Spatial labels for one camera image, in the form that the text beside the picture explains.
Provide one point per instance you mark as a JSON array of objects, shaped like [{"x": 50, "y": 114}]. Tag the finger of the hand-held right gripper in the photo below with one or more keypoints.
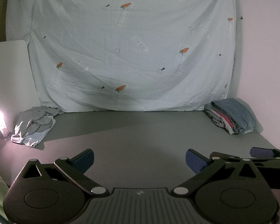
[
  {"x": 273, "y": 164},
  {"x": 262, "y": 152}
]

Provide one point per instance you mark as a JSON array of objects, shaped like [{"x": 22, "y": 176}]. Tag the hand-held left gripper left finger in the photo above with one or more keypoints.
[{"x": 85, "y": 159}]

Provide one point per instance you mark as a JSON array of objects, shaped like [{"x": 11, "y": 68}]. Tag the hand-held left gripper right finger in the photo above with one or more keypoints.
[{"x": 196, "y": 162}]

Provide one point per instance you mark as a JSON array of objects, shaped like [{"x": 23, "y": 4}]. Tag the grey garment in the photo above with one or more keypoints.
[{"x": 35, "y": 116}]

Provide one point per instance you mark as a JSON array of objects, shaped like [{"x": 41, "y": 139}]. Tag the stack of folded clothes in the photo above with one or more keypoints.
[{"x": 238, "y": 114}]

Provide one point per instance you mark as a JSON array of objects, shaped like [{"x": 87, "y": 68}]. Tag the white board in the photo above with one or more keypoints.
[{"x": 11, "y": 74}]

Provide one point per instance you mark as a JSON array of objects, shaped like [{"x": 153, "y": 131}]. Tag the carrot print bed sheet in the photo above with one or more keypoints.
[{"x": 130, "y": 51}]

